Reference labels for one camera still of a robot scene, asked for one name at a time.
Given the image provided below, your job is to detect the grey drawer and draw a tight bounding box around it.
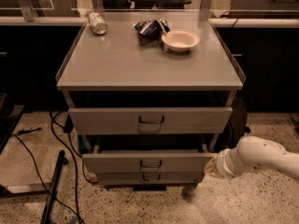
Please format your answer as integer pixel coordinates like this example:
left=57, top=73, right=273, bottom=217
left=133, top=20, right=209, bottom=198
left=83, top=149, right=214, bottom=174
left=69, top=107, right=232, bottom=134
left=96, top=172, right=204, bottom=186

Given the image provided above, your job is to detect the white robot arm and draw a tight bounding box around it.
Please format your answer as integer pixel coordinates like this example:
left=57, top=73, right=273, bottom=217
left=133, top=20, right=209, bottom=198
left=204, top=136, right=299, bottom=181

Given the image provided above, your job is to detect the grey drawer cabinet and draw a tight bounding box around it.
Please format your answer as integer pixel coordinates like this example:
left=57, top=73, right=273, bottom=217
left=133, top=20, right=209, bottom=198
left=57, top=12, right=244, bottom=189

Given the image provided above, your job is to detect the grey bottom drawer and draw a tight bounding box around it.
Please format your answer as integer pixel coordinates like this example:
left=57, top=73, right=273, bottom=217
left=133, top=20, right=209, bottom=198
left=96, top=172, right=204, bottom=186

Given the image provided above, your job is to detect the grey top drawer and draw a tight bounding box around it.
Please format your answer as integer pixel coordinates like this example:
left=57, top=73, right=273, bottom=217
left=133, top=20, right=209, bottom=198
left=69, top=107, right=232, bottom=134

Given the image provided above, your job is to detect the white bowl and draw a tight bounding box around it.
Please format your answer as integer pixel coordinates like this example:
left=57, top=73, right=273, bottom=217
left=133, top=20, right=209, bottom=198
left=162, top=29, right=200, bottom=53

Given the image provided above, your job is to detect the blue white chip bag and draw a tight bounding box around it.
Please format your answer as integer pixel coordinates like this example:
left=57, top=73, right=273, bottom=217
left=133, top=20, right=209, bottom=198
left=134, top=19, right=170, bottom=36

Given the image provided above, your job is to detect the black stand leg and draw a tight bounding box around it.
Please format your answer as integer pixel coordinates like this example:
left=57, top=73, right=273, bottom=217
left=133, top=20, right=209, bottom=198
left=40, top=150, right=65, bottom=224

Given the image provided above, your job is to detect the silver soda can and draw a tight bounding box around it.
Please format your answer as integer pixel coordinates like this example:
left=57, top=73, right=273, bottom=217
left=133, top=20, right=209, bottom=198
left=89, top=12, right=107, bottom=35

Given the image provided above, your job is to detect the black floor cable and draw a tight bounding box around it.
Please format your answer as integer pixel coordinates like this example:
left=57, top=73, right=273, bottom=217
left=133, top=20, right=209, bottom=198
left=12, top=110, right=92, bottom=224

